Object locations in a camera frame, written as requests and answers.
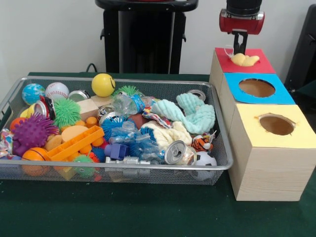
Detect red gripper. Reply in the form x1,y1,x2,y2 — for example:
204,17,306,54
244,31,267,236
219,8,265,55

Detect yellow plush duck toy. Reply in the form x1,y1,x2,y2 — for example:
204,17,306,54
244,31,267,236
224,45,260,67

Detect mint green cloth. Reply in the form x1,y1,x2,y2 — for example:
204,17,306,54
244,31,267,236
151,93,216,135

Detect orange striped tiger plush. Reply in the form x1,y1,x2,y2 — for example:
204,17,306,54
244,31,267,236
191,134,214,153

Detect colourful polka-dot cloth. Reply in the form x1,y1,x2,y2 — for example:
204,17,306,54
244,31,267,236
142,108,173,129

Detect wooden box with three holes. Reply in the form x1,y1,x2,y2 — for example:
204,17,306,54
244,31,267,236
208,47,316,202

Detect shallow metal mesh bin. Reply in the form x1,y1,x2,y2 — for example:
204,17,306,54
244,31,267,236
0,76,234,186

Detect black flat panel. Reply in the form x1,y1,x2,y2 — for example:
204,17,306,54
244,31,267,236
283,4,316,87

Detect dark green table cloth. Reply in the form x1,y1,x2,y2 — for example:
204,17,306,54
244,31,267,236
0,72,316,237
293,80,316,119

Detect cream white cloth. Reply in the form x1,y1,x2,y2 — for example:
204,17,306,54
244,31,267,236
145,120,193,151

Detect black and white soccer ball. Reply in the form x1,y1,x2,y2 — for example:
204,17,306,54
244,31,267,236
194,151,218,181

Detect yellow smiley ball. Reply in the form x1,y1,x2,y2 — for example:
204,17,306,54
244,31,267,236
91,73,116,97

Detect green tentacle puffer ball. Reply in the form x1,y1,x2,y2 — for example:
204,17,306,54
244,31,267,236
53,98,81,129

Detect white baseball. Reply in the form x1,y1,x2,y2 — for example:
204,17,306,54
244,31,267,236
44,82,70,101

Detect orange plastic building block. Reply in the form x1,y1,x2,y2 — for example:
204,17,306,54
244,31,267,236
45,125,106,161

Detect blue globe ball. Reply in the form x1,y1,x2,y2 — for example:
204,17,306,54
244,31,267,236
21,83,46,106

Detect purple spiky ball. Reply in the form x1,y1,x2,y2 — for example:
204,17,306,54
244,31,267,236
12,112,59,157

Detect orange basketball toy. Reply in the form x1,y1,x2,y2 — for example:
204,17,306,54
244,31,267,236
21,147,49,177

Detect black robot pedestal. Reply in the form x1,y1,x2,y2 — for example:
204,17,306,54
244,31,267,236
95,0,199,75

